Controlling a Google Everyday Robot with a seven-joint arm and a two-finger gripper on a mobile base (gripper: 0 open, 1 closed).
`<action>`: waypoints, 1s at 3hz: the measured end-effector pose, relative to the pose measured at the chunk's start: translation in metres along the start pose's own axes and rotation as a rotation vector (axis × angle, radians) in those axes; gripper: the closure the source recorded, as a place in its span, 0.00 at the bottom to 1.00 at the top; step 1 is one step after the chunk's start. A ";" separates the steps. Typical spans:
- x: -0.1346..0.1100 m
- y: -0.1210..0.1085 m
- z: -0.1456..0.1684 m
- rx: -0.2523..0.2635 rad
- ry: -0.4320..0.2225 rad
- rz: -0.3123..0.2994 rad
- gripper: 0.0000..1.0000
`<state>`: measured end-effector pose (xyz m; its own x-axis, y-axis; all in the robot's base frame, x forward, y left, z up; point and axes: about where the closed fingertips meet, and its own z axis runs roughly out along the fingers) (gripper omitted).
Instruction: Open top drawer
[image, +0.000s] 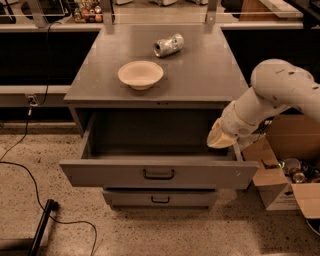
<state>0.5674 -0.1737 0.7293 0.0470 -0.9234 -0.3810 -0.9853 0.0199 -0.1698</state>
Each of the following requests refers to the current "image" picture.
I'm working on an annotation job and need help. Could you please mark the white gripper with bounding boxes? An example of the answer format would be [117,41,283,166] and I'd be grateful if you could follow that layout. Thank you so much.
[207,100,267,149]

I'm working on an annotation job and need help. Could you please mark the grey top drawer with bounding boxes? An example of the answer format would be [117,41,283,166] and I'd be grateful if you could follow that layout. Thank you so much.
[60,109,258,190]

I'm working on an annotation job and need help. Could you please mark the grey drawer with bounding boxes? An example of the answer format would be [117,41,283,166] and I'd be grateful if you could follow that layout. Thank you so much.
[60,109,258,190]
[102,190,217,208]

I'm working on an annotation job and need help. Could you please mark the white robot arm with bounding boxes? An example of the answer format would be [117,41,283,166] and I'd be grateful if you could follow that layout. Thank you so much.
[207,59,320,149]

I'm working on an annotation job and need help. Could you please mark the grey metal drawer cabinet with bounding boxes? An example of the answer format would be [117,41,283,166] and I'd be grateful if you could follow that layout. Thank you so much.
[63,23,251,211]

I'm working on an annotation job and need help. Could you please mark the open cardboard box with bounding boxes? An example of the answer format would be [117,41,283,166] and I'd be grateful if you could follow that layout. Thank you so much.
[242,115,320,219]

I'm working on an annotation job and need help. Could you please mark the grey bottom drawer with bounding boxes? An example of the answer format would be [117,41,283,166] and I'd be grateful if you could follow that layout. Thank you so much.
[102,190,217,208]

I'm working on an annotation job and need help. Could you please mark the white paper bowl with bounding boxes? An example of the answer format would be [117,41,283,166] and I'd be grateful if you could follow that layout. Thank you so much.
[118,61,164,90]

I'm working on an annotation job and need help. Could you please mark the crushed silver soda can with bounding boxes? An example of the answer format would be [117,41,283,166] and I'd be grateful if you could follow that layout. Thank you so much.
[153,33,184,58]

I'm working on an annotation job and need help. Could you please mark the black metal stand leg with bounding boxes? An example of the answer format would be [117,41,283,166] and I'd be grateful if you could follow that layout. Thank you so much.
[28,199,59,256]

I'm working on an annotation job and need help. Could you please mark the cans on back shelf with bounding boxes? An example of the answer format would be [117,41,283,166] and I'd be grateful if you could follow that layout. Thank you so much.
[73,0,103,23]

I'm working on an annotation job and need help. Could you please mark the black floor cable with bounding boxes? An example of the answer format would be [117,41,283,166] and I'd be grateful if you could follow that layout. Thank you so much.
[0,21,99,256]

